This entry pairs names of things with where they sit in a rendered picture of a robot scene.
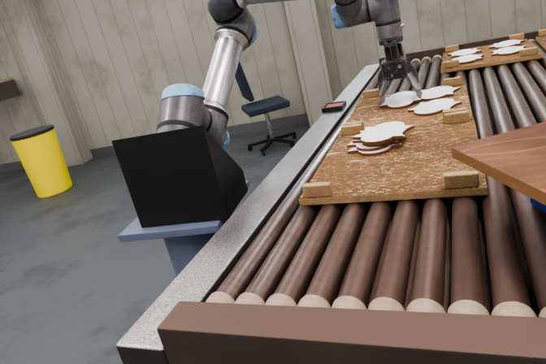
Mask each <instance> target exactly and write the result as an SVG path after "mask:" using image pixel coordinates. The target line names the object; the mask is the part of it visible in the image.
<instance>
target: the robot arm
mask: <svg viewBox="0 0 546 364"><path fill-rule="evenodd" d="M285 1H294V0H207V8H208V11H209V13H210V15H211V17H212V18H213V20H214V21H215V23H216V25H217V27H216V30H215V33H214V41H215V43H216V47H215V49H214V54H213V57H212V59H211V63H210V67H209V71H208V73H207V76H206V81H205V84H204V87H203V90H201V89H200V88H198V87H197V86H194V85H191V84H173V85H170V86H168V87H166V88H165V89H164V90H163V92H162V98H161V99H160V102H161V103H160V109H159V114H158V124H157V130H156V133H159V132H167V131H172V130H177V129H182V128H191V127H196V126H202V127H203V128H204V129H205V130H206V131H207V132H208V133H209V134H210V135H211V136H212V137H213V138H214V139H215V140H216V141H217V142H218V143H219V144H220V146H221V147H222V148H223V149H224V150H225V149H226V148H227V147H228V145H229V142H230V136H229V134H228V131H227V130H226V127H227V125H228V119H229V115H228V113H227V112H226V108H227V105H228V99H229V97H230V93H231V90H232V85H233V81H234V79H235V75H236V70H237V67H238V63H239V61H240V57H241V52H242V51H245V50H246V49H247V48H248V47H250V44H251V43H252V44H253V43H254V42H255V40H256V38H257V35H258V27H257V25H256V21H255V19H254V17H253V16H252V15H251V13H250V11H249V9H248V7H247V6H248V5H249V4H259V3H268V2H285ZM331 16H332V20H333V24H334V26H335V27H336V28H337V29H340V28H350V27H353V26H356V25H359V24H366V23H370V22H373V21H374V22H375V28H376V33H377V38H378V40H379V45H380V46H383V47H384V53H385V59H384V60H383V61H382V63H381V70H380V72H379V75H378V82H379V100H380V102H381V104H383V103H384V101H385V94H386V92H387V87H388V86H389V83H390V80H395V79H400V78H405V77H406V80H407V82H409V83H411V84H412V86H413V89H414V90H415V92H416V95H417V96H418V97H419V98H421V97H422V90H421V86H420V83H419V78H418V73H417V70H416V68H415V66H414V65H413V64H412V63H411V62H410V61H407V60H408V59H407V58H406V55H405V51H404V49H403V47H402V44H401V43H397V42H401V41H403V36H402V34H403V31H402V28H404V24H401V14H400V9H399V3H398V0H335V4H334V5H332V6H331Z"/></svg>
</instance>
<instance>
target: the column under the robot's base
mask: <svg viewBox="0 0 546 364"><path fill-rule="evenodd" d="M226 222H227V219H225V220H216V221H208V222H200V223H184V224H176V225H167V226H158V227H141V224H140V221H139V219H138V217H137V218H136V219H135V220H134V221H133V222H132V223H130V224H129V225H128V226H127V227H126V228H125V229H124V230H123V231H122V232H121V233H120V234H119V235H118V238H119V241H120V242H126V241H142V240H151V239H159V238H163V239H164V242H165V245H166V247H167V251H168V253H169V256H170V259H171V263H172V266H173V268H174V271H175V275H176V277H177V276H178V274H179V273H180V272H181V271H182V270H183V269H184V268H185V267H186V266H187V265H188V264H189V263H190V262H191V261H192V259H193V258H194V257H195V256H196V255H197V254H198V253H199V251H200V250H201V249H202V248H203V247H204V246H205V245H206V243H207V242H208V241H209V240H210V239H211V238H212V237H213V235H214V234H215V233H216V232H217V231H218V230H219V229H220V228H221V227H222V226H223V225H224V224H225V223H226Z"/></svg>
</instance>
